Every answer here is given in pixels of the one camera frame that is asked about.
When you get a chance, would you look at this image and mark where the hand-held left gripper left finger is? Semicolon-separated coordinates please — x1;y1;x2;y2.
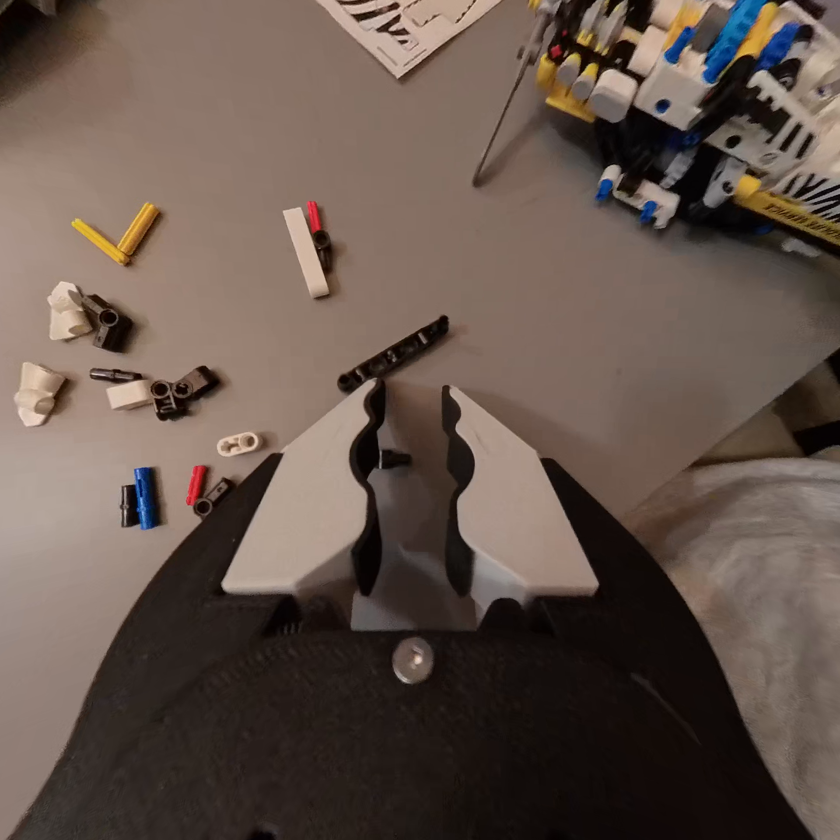
222;378;388;599

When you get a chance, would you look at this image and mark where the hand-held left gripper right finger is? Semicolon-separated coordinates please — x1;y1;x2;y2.
441;385;600;602

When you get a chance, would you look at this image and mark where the long black lego beam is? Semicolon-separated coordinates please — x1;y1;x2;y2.
337;315;451;395

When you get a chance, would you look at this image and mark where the thick blue lego pin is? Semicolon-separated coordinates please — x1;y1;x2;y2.
133;466;160;530

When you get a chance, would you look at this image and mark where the black lego connector assembly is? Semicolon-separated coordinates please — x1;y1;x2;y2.
150;365;221;421

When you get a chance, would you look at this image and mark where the short white lego beam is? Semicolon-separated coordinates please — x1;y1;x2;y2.
106;381;156;412

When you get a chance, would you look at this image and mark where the long white lego beam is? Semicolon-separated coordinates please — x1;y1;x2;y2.
283;207;332;299

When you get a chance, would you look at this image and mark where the white curved lego piece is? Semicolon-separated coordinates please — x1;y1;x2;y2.
14;361;67;428
47;281;91;342

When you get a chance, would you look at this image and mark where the thin yellow lego axle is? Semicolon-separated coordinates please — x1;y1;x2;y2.
71;218;131;266

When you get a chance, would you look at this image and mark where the white blue yellow lego model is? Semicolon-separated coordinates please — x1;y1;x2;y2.
471;0;840;258

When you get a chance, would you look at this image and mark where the person's grey clothed leg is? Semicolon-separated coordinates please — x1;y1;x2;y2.
622;445;840;840

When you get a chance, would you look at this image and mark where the zebra striped sticker sheet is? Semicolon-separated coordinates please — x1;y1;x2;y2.
315;0;508;80

